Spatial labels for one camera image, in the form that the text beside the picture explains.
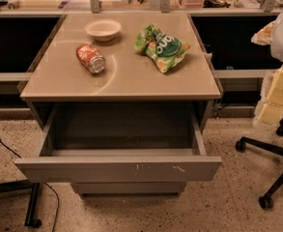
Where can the grey drawer cabinet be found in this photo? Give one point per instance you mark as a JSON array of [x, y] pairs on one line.
[[129, 76]]

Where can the grey drawer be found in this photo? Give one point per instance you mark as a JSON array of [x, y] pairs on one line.
[[128, 188], [121, 142]]

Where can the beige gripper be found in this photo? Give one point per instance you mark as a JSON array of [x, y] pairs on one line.
[[264, 35]]

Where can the yellow foam padding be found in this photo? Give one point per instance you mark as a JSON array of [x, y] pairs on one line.
[[269, 109]]

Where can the white bowl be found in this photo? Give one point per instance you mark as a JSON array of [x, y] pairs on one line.
[[103, 30]]

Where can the grey top drawer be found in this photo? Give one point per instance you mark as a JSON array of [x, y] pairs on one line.
[[121, 142]]

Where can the grey lower drawer front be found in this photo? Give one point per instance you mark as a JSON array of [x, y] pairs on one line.
[[128, 188]]

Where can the orange soda can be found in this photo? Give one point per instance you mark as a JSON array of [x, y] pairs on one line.
[[90, 58]]

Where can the black stand with wheel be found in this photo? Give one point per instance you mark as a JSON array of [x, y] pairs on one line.
[[30, 219]]

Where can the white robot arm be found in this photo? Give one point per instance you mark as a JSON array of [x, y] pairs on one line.
[[272, 35]]

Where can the green chip bag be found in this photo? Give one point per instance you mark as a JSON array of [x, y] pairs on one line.
[[166, 51]]

